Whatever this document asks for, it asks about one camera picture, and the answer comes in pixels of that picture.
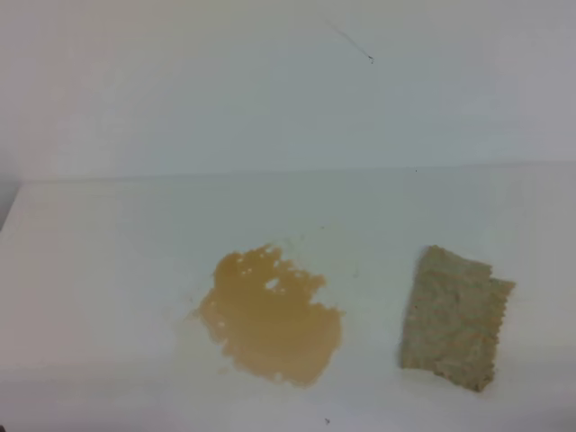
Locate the green-beige rag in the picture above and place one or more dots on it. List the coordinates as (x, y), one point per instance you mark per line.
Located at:
(452, 321)

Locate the brown coffee stain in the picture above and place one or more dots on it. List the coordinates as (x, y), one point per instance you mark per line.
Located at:
(262, 313)

